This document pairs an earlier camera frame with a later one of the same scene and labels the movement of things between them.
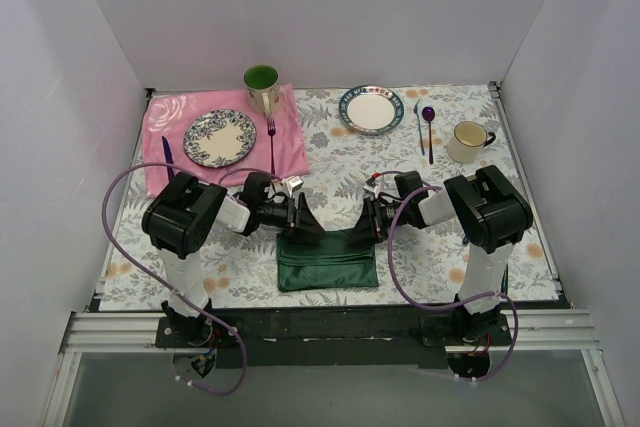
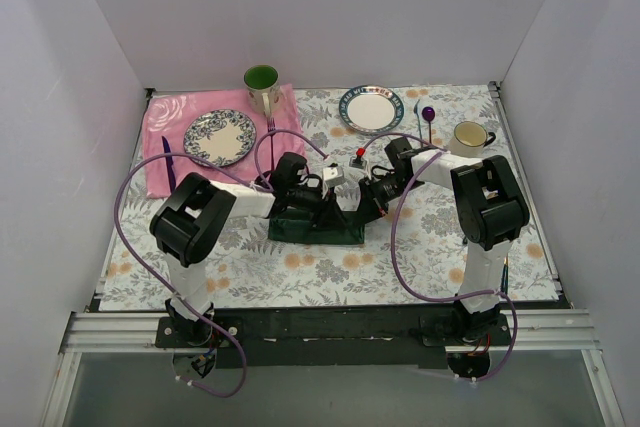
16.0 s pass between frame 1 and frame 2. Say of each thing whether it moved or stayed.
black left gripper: moved
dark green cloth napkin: moved
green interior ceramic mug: stayed
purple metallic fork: stayed
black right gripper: moved
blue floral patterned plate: stayed
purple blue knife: stayed
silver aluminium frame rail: stayed
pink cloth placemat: stayed
